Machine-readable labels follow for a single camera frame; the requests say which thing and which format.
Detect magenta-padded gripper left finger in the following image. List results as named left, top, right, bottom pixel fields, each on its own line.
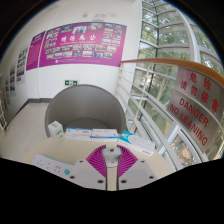
left=67, top=144, right=108, bottom=191

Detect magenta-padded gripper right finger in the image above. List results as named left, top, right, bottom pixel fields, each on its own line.
left=116, top=144, right=158, bottom=191

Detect long white and teal box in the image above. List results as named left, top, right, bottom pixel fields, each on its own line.
left=116, top=130, right=157, bottom=157

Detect flat white and blue box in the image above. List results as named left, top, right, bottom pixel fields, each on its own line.
left=90, top=128, right=120, bottom=143
left=63, top=127, right=93, bottom=142

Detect white and teal power strip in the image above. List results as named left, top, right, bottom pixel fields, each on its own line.
left=31, top=153, right=76, bottom=180

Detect small upright white box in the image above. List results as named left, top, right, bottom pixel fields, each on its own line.
left=47, top=120, right=65, bottom=145

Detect grey round-backed chair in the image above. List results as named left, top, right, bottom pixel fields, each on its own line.
left=44, top=83, right=129, bottom=139

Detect silver danger sign, red letters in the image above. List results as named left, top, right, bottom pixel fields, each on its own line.
left=166, top=66, right=224, bottom=153

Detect green exit sign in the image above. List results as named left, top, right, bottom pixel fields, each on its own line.
left=63, top=79, right=79, bottom=87

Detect short white stair railing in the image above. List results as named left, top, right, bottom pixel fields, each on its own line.
left=0, top=89, right=9, bottom=133

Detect white railing with orange handrail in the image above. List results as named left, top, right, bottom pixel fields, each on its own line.
left=114, top=57, right=224, bottom=165

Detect white photo wall poster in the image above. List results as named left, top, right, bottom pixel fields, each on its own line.
left=15, top=46, right=29, bottom=85
left=8, top=63, right=17, bottom=96

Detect large magenta photo wall poster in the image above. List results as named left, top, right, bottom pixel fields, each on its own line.
left=38, top=21, right=128, bottom=69

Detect narrow magenta text wall poster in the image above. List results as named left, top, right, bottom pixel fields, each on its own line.
left=25, top=30, right=47, bottom=72

